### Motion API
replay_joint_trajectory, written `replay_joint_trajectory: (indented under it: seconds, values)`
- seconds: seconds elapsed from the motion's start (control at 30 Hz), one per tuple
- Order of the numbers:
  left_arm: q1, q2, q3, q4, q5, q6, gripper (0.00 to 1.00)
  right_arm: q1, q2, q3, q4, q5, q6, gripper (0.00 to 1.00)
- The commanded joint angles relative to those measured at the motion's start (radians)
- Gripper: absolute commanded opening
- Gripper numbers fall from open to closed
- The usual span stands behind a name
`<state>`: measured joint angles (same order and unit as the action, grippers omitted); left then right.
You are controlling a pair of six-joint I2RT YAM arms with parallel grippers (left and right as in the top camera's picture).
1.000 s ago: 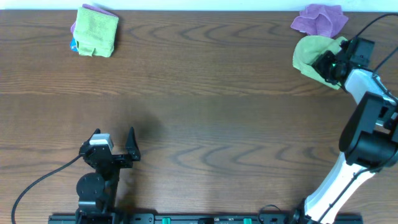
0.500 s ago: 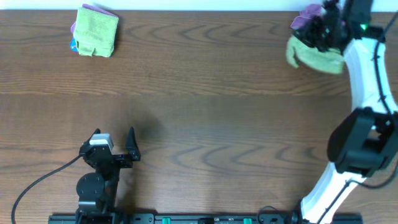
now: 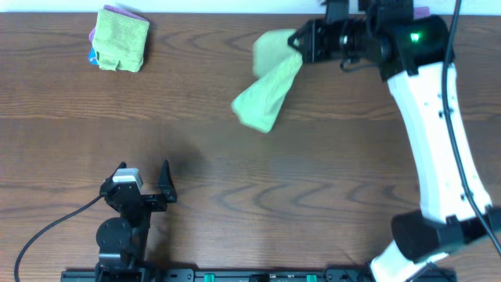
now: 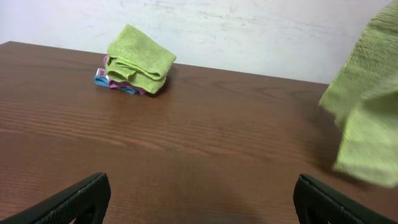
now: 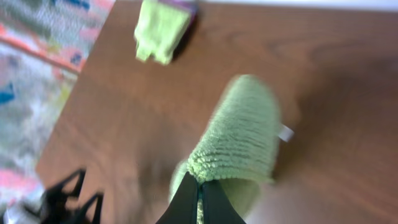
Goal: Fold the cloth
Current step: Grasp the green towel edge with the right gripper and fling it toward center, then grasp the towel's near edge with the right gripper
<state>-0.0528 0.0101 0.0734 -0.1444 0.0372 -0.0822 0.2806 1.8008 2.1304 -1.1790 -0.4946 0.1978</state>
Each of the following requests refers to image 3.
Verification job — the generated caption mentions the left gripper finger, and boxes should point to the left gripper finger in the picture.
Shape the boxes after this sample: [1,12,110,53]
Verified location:
[104,161,127,183]
[157,160,177,203]

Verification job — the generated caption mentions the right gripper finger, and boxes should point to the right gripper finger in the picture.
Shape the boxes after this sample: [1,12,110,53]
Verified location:
[288,39,309,57]
[288,20,314,42]

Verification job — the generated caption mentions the green microfiber cloth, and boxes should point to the green microfiber cloth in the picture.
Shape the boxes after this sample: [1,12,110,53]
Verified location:
[231,29,303,133]

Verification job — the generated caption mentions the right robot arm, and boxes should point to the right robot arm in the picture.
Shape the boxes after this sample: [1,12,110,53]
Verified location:
[287,16,500,281]

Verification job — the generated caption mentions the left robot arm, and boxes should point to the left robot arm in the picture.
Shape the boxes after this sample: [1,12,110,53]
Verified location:
[95,160,177,281]

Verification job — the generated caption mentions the crumpled purple cloth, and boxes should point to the crumpled purple cloth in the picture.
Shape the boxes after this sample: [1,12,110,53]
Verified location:
[413,6,431,20]

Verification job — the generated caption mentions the folded blue cloth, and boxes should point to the folded blue cloth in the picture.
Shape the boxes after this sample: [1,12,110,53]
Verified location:
[88,48,99,65]

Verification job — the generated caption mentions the folded green cloth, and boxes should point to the folded green cloth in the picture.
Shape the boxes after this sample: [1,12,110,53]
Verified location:
[92,8,150,73]

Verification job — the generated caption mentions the folded purple cloth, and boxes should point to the folded purple cloth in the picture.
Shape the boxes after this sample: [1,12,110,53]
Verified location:
[88,5,147,42]

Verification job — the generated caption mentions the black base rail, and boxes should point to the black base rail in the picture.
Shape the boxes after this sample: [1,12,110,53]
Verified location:
[60,268,458,282]

